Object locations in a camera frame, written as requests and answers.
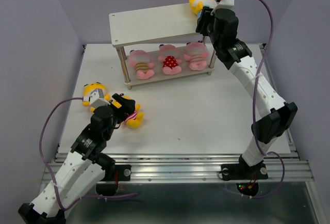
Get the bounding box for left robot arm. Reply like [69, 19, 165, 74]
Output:
[18, 4, 197, 223]

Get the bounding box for pink frog toy striped shirt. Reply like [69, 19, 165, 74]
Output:
[184, 40, 209, 71]

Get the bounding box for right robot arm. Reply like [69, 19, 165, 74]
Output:
[199, 7, 298, 181]

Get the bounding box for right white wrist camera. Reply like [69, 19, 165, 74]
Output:
[212, 0, 235, 13]

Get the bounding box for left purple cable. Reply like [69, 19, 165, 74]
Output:
[39, 97, 138, 209]

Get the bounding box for pink frog toy polka-dot dress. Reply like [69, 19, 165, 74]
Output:
[158, 44, 182, 75]

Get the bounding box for pink frog toy orange stripes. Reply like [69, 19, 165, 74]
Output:
[128, 50, 155, 80]

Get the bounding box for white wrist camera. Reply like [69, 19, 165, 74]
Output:
[212, 0, 235, 13]
[82, 87, 110, 108]

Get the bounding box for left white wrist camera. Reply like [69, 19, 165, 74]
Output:
[82, 87, 110, 108]

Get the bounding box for yellow toy pink stripes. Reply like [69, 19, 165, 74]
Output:
[82, 82, 110, 113]

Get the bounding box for aluminium rail frame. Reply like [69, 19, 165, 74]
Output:
[29, 43, 327, 224]

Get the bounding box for white two-tier shelf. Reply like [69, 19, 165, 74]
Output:
[109, 4, 215, 89]

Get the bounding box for yellow toy blue striped shirt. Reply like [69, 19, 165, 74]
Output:
[188, 0, 217, 18]

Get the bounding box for yellow toy red stripes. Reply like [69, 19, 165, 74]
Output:
[125, 104, 144, 129]

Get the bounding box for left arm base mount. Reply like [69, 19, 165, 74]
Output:
[94, 153, 131, 182]

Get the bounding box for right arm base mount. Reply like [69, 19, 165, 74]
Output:
[220, 163, 269, 181]

